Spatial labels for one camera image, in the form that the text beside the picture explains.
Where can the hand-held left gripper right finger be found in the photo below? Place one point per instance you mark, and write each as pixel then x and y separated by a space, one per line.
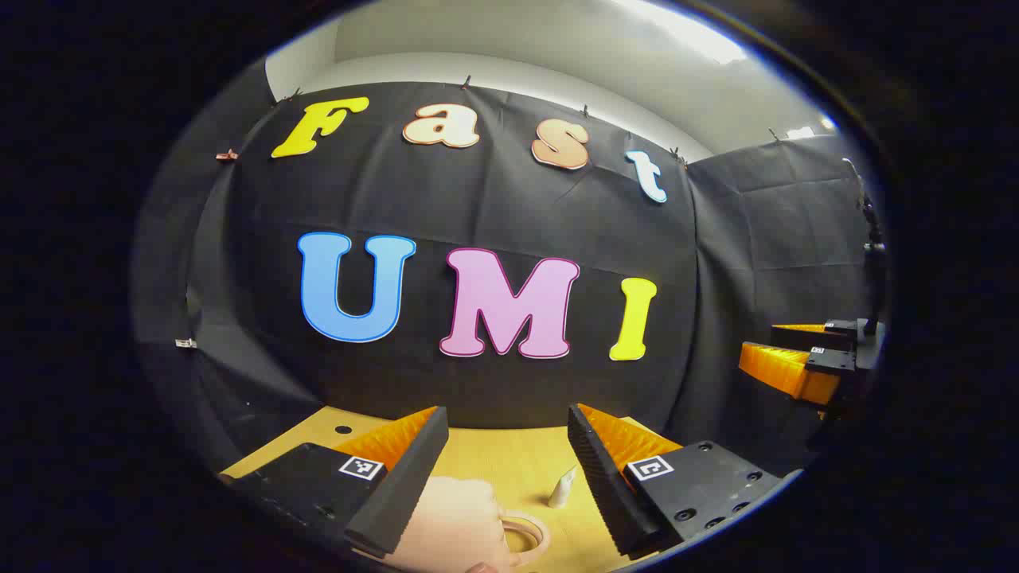
pixel 601 485

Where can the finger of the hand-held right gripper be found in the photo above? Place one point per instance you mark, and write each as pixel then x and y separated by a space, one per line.
pixel 808 334
pixel 784 370

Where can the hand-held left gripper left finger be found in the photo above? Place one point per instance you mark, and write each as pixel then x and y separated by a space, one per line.
pixel 402 485

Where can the white tube green label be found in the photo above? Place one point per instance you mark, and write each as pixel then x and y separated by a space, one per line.
pixel 562 487

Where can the black backdrop cloth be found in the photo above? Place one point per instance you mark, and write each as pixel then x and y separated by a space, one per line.
pixel 493 207

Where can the reddish cloth clip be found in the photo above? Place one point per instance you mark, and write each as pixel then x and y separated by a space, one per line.
pixel 227 155

